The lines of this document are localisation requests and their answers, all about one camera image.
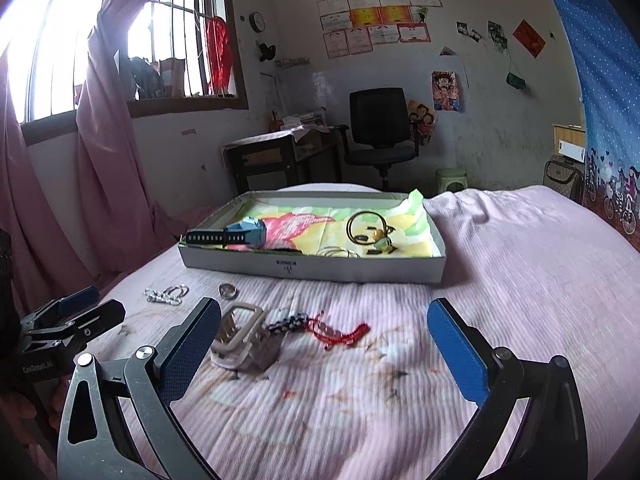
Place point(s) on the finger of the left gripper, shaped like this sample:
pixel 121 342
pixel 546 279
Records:
pixel 57 310
pixel 85 324

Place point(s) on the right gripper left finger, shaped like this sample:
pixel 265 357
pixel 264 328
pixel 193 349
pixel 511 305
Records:
pixel 180 352

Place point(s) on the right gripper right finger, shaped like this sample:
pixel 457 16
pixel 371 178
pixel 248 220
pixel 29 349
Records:
pixel 473 363

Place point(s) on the beige hair claw clip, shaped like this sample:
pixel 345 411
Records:
pixel 243 341

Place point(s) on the blue smart watch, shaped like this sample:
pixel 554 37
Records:
pixel 249 231

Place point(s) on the thin silver bangles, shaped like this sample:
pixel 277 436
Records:
pixel 176 293

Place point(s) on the pink curtain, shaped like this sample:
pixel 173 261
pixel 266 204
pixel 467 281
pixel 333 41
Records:
pixel 81 215

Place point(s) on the pink bed sheet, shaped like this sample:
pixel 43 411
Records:
pixel 529 276

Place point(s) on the white cardboard box tray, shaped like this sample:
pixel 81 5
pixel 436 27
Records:
pixel 281 264

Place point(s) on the colourful paper liner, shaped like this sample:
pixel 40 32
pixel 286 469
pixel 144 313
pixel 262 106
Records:
pixel 401 229

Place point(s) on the silver bangles in box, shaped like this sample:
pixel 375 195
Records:
pixel 337 251

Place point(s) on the brown patterned handbag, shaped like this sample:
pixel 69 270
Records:
pixel 565 176

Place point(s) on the dark wooden desk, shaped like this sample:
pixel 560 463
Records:
pixel 288 152

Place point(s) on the black office chair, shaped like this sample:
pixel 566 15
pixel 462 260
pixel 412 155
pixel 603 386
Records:
pixel 380 134

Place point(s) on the family cartoon sticker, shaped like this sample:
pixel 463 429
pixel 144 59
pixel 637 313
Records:
pixel 422 122

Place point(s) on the barred window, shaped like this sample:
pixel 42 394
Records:
pixel 183 56

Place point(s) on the cartoon poster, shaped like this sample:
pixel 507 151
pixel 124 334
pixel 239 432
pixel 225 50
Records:
pixel 445 91

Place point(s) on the blue dotted fabric wardrobe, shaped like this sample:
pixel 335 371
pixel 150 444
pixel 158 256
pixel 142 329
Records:
pixel 606 57

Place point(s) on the cardboard box by wall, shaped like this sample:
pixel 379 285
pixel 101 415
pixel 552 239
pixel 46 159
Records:
pixel 570 142

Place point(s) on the green pouch on wall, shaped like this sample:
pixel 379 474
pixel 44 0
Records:
pixel 515 81

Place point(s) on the red paper on wall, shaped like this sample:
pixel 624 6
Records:
pixel 529 38

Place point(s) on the round wall clock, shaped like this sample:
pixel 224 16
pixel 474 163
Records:
pixel 257 22

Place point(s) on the certificates on wall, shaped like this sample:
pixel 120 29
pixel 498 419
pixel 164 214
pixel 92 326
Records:
pixel 354 27

